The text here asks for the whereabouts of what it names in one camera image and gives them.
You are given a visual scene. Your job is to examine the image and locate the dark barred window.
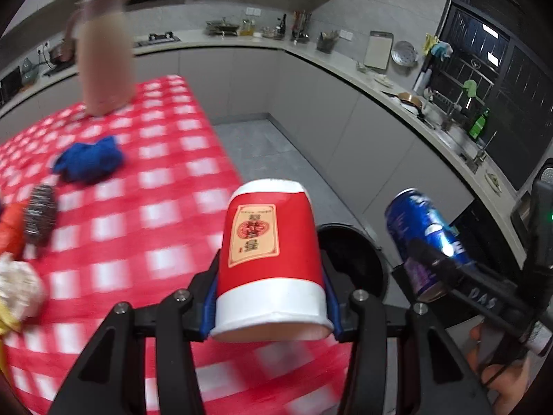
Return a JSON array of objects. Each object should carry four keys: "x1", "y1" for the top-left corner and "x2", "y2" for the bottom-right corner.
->
[{"x1": 434, "y1": 0, "x2": 553, "y2": 191}]

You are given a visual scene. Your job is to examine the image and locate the yellow cloth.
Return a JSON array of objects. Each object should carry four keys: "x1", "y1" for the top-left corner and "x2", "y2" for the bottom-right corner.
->
[{"x1": 0, "y1": 305, "x2": 23, "y2": 377}]

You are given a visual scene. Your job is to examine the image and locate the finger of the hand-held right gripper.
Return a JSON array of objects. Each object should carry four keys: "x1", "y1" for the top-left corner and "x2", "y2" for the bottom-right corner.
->
[{"x1": 408, "y1": 238, "x2": 480, "y2": 290}]

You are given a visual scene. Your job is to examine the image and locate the person's right hand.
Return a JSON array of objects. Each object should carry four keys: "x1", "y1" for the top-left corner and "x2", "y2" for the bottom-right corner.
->
[{"x1": 469, "y1": 323, "x2": 531, "y2": 415}]

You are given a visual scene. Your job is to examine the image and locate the copper pan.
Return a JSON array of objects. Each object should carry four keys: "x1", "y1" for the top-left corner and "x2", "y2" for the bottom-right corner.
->
[{"x1": 397, "y1": 92, "x2": 424, "y2": 110}]

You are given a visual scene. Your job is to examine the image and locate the blue drink can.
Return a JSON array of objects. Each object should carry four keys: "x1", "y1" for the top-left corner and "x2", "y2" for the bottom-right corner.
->
[{"x1": 384, "y1": 188, "x2": 476, "y2": 303}]

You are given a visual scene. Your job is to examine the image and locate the blue and yellow hanging cloths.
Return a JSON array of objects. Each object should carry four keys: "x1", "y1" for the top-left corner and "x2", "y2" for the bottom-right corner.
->
[{"x1": 423, "y1": 34, "x2": 453, "y2": 59}]

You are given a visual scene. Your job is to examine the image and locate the black microwave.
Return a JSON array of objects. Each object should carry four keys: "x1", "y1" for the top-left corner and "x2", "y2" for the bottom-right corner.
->
[{"x1": 0, "y1": 67, "x2": 22, "y2": 104}]

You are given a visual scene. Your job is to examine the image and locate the blue cloth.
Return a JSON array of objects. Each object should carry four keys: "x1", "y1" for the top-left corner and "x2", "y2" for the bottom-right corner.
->
[{"x1": 52, "y1": 135, "x2": 126, "y2": 184}]

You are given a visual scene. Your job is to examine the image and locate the orange plastic bag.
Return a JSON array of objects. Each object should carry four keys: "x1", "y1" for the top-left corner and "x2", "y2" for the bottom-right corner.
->
[{"x1": 0, "y1": 202, "x2": 27, "y2": 256}]

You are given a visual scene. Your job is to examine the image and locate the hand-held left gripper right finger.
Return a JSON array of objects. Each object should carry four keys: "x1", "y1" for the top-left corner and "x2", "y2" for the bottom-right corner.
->
[{"x1": 317, "y1": 246, "x2": 493, "y2": 415}]

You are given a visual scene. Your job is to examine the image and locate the grey kitchen counter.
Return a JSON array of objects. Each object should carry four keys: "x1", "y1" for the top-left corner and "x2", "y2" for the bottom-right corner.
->
[{"x1": 0, "y1": 26, "x2": 530, "y2": 264}]

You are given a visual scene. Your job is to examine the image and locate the red checkered tablecloth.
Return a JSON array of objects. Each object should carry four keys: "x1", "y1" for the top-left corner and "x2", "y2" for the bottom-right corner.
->
[{"x1": 0, "y1": 74, "x2": 353, "y2": 415}]

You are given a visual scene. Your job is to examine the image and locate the metal faucet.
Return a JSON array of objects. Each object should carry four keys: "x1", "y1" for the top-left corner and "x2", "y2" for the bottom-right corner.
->
[{"x1": 441, "y1": 95, "x2": 459, "y2": 132}]

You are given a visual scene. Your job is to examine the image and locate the red paper cup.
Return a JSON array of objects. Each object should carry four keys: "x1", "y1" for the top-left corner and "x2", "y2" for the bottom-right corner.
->
[{"x1": 209, "y1": 178, "x2": 335, "y2": 342}]

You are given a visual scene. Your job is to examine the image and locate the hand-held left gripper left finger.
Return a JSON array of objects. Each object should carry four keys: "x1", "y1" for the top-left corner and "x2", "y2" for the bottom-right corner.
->
[{"x1": 47, "y1": 248, "x2": 225, "y2": 415}]

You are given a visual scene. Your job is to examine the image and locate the dark chopstick holder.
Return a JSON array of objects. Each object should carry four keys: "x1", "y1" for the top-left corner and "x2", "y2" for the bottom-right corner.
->
[{"x1": 317, "y1": 30, "x2": 340, "y2": 54}]

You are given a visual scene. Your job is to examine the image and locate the gas stove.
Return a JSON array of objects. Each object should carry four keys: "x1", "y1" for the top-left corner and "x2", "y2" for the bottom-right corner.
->
[{"x1": 134, "y1": 31, "x2": 182, "y2": 48}]

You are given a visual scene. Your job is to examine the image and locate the green bottle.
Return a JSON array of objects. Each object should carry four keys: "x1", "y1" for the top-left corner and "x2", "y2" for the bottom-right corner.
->
[{"x1": 469, "y1": 108, "x2": 491, "y2": 140}]

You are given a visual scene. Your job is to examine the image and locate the steel wool scourer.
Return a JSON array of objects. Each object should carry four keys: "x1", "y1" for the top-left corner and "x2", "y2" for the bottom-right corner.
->
[{"x1": 22, "y1": 184, "x2": 58, "y2": 249}]

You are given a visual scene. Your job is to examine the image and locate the black trash bin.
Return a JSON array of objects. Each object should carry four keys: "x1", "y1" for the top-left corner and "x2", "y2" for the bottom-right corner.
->
[{"x1": 317, "y1": 223, "x2": 390, "y2": 307}]

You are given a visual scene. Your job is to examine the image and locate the round metal strainer plate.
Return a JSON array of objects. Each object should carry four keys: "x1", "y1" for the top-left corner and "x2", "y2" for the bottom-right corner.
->
[{"x1": 391, "y1": 40, "x2": 419, "y2": 66}]

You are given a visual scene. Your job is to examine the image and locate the white cutting board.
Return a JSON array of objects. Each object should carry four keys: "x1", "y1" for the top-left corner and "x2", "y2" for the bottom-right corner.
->
[{"x1": 364, "y1": 31, "x2": 394, "y2": 71}]

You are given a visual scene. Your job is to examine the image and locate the utensil holder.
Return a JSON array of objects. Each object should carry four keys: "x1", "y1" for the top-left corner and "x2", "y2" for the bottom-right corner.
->
[{"x1": 291, "y1": 10, "x2": 312, "y2": 44}]

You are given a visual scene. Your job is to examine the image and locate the white crumpled paper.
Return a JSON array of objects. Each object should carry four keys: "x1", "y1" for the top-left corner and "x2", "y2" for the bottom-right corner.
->
[{"x1": 0, "y1": 254, "x2": 47, "y2": 321}]

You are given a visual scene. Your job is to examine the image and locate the metal dish tray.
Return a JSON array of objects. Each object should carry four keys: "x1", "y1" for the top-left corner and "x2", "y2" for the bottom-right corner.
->
[{"x1": 205, "y1": 17, "x2": 240, "y2": 37}]

